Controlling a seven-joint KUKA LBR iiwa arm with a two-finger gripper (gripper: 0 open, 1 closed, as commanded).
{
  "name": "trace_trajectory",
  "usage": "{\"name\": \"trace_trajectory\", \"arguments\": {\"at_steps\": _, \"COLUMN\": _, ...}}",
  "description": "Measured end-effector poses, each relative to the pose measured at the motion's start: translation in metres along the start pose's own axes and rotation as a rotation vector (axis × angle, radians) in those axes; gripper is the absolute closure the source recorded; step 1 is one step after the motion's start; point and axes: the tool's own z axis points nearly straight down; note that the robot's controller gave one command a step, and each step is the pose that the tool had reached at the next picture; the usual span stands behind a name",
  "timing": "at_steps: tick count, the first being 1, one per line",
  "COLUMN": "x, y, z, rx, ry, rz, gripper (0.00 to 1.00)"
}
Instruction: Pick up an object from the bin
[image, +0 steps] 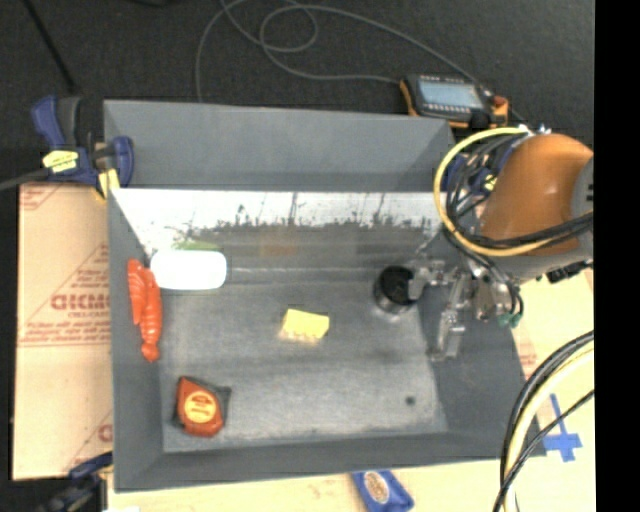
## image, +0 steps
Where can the grey metal bin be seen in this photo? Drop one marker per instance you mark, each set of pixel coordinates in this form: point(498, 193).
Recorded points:
point(300, 390)

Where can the yellow sponge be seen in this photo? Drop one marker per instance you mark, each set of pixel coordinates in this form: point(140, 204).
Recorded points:
point(305, 324)

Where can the orange toy lobster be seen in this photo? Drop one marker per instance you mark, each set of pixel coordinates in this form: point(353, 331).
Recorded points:
point(146, 310)

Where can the black round container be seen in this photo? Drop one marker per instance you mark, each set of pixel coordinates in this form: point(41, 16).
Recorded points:
point(395, 287)

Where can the brown cardboard board, red print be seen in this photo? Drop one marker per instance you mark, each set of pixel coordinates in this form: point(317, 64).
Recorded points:
point(60, 360)

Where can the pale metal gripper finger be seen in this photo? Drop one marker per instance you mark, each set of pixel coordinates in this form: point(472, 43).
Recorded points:
point(436, 340)
point(456, 336)

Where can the black cylinder on white bracket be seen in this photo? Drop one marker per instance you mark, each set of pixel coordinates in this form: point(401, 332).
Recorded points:
point(567, 272)

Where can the orange tape measure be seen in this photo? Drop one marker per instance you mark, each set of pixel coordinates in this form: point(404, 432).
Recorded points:
point(201, 407)

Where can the white rounded block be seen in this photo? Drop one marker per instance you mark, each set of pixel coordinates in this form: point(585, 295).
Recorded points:
point(189, 270)

